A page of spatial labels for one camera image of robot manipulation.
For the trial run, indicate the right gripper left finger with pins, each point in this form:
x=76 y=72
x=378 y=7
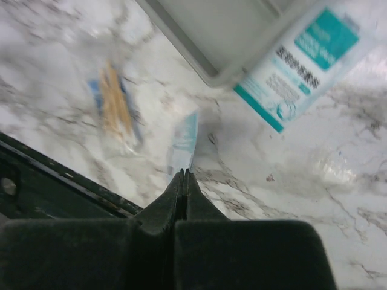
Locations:
x=95 y=253

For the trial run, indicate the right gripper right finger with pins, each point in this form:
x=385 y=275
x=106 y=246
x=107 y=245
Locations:
x=214 y=252

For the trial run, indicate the blue white bandage packets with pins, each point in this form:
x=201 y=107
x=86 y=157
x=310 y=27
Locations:
x=182 y=147

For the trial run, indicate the cotton swab pack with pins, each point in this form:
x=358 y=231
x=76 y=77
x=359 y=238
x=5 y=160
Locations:
x=113 y=109

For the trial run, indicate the grey plastic tray insert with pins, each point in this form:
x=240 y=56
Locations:
x=223 y=40

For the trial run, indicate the teal gauze dressing packet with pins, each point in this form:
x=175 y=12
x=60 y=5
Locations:
x=308 y=59

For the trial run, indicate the black mounting rail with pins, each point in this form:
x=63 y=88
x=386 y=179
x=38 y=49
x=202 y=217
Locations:
x=35 y=186

